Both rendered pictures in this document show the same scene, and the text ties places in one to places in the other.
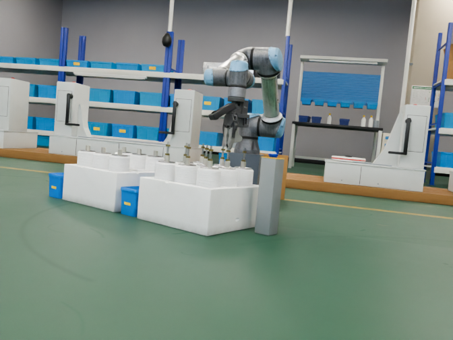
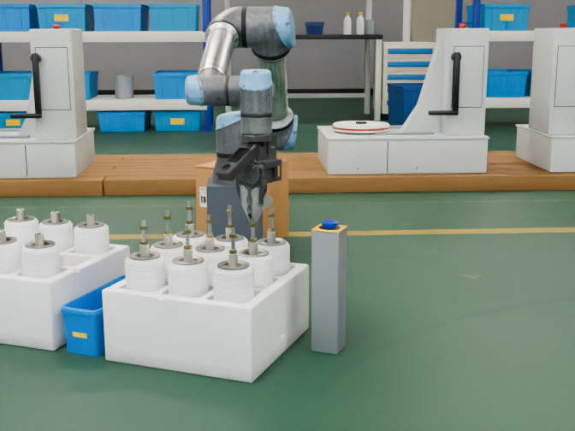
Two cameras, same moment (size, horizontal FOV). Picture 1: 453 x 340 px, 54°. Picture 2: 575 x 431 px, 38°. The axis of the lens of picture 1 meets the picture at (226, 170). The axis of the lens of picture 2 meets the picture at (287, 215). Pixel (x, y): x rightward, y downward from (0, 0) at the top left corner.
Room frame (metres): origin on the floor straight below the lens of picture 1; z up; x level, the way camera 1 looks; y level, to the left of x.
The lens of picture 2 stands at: (-0.07, 0.44, 0.78)
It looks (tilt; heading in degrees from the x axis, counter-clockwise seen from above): 12 degrees down; 345
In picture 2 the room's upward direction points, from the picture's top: straight up
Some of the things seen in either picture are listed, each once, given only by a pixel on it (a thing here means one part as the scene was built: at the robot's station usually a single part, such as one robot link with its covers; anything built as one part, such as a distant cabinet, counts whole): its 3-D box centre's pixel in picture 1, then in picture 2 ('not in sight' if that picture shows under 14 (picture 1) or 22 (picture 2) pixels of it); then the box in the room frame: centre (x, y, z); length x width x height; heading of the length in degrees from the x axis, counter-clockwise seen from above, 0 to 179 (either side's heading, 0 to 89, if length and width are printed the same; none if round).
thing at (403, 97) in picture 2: not in sight; (418, 107); (6.16, -2.37, 0.19); 0.50 x 0.41 x 0.37; 173
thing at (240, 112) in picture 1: (236, 113); (258, 159); (1.88, -0.02, 0.48); 0.09 x 0.08 x 0.12; 122
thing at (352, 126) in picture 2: (348, 158); (361, 126); (4.08, -1.10, 0.30); 0.30 x 0.30 x 0.04
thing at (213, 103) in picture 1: (211, 104); (67, 18); (7.08, 0.33, 0.90); 0.50 x 0.38 x 0.21; 168
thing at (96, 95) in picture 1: (106, 96); not in sight; (7.46, 2.09, 0.90); 0.50 x 0.38 x 0.21; 169
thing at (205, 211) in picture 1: (201, 202); (211, 309); (1.94, 0.09, 0.09); 0.39 x 0.39 x 0.18; 54
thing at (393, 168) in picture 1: (373, 143); (399, 96); (4.06, -1.30, 0.45); 0.82 x 0.57 x 0.74; 78
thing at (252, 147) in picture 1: (247, 145); (234, 166); (2.60, -0.11, 0.35); 0.15 x 0.15 x 0.10
